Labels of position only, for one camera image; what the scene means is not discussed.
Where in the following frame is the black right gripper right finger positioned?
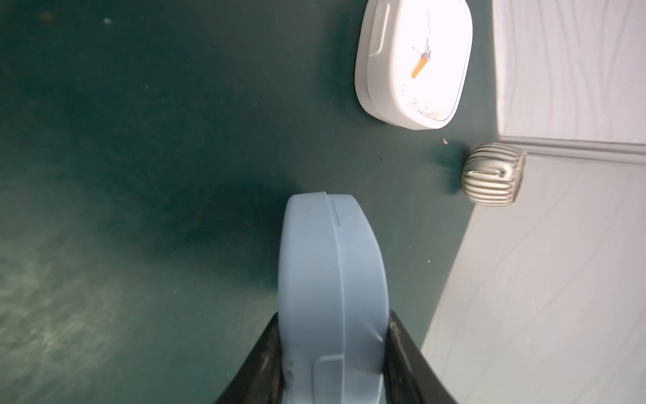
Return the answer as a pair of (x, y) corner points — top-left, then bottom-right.
(383, 310), (457, 404)

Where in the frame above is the blue white alarm clock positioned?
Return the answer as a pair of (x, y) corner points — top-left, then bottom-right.
(278, 192), (389, 403)

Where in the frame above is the striped white ceramic mug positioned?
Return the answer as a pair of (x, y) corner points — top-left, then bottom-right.
(461, 142), (528, 207)

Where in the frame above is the white alarm clock back up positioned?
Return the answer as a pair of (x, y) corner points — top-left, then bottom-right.
(354, 0), (473, 131)

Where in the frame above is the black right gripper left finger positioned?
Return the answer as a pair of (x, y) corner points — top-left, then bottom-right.
(215, 313), (284, 404)

